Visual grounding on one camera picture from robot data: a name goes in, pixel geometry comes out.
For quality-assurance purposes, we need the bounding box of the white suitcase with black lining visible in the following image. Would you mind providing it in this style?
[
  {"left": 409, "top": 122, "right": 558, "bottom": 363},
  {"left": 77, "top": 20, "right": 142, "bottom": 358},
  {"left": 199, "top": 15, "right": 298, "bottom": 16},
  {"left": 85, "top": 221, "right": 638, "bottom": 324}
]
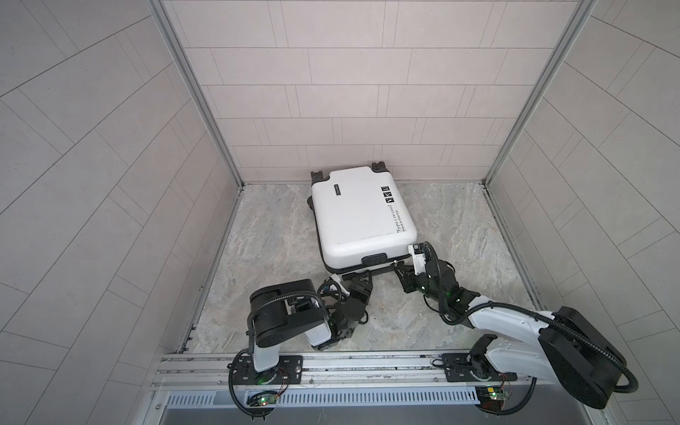
[{"left": 307, "top": 161, "right": 418, "bottom": 276}]

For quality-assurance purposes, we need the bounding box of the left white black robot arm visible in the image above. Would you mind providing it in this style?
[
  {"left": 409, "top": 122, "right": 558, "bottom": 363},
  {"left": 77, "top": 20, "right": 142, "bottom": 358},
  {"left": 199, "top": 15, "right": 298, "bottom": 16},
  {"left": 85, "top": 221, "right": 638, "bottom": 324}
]
[{"left": 229, "top": 271, "right": 373, "bottom": 386}]

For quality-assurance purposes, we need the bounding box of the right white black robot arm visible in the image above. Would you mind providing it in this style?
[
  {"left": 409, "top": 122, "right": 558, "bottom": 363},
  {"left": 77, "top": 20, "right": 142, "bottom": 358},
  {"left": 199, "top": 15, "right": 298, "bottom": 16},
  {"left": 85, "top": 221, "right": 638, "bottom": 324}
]
[{"left": 395, "top": 242, "right": 639, "bottom": 409}]

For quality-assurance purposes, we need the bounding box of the left circuit board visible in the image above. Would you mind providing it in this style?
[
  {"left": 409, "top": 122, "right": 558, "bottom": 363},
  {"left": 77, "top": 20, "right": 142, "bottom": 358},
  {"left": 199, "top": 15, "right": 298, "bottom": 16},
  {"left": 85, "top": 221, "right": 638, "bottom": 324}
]
[{"left": 247, "top": 391, "right": 279, "bottom": 407}]

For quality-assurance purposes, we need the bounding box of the circuit board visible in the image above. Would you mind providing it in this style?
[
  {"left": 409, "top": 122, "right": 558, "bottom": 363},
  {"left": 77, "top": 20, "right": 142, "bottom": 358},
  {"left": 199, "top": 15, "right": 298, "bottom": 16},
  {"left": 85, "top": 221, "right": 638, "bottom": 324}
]
[
  {"left": 475, "top": 386, "right": 511, "bottom": 413},
  {"left": 247, "top": 391, "right": 279, "bottom": 407}
]

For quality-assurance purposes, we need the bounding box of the right circuit board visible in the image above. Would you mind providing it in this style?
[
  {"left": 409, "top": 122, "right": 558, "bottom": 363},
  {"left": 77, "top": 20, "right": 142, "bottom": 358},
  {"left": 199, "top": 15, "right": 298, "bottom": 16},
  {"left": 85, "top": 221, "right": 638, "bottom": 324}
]
[{"left": 475, "top": 386, "right": 511, "bottom": 413}]

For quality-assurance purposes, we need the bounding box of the right corner metal profile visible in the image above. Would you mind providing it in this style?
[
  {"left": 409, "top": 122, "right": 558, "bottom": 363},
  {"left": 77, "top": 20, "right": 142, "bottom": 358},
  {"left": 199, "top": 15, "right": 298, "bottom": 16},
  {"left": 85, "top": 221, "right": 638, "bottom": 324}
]
[{"left": 482, "top": 0, "right": 599, "bottom": 188}]

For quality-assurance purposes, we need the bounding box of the corner metal profile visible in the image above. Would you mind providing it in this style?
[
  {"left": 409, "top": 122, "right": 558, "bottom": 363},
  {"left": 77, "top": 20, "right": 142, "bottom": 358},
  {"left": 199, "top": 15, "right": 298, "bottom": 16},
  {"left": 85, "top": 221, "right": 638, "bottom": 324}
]
[
  {"left": 147, "top": 0, "right": 245, "bottom": 189},
  {"left": 482, "top": 0, "right": 599, "bottom": 188}
]

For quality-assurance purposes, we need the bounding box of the left corner metal profile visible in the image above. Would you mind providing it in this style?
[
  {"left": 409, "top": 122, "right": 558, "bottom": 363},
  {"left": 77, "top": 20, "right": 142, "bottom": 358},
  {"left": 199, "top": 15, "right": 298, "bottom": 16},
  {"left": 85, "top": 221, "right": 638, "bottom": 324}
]
[{"left": 147, "top": 0, "right": 245, "bottom": 189}]

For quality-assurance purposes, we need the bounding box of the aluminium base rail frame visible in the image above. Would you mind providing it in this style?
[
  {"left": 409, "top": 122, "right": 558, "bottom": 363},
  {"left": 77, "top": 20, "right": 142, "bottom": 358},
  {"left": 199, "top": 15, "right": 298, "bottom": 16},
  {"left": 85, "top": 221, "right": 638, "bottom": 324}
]
[{"left": 139, "top": 347, "right": 612, "bottom": 425}]

